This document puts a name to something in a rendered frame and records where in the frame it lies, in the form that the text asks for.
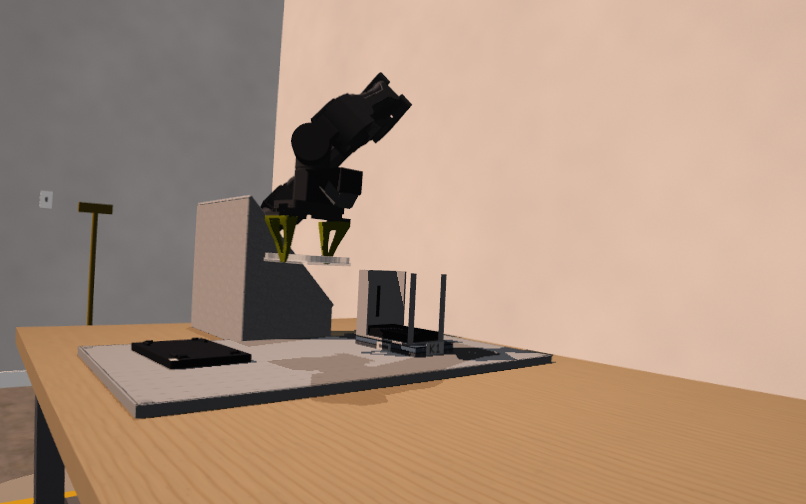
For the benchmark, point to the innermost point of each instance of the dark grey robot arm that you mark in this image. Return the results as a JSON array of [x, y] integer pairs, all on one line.
[[342, 121]]

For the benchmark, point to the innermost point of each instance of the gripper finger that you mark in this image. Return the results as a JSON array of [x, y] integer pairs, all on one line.
[[289, 223], [324, 231]]

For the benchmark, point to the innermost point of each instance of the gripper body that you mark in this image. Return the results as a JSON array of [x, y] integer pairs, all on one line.
[[301, 209]]

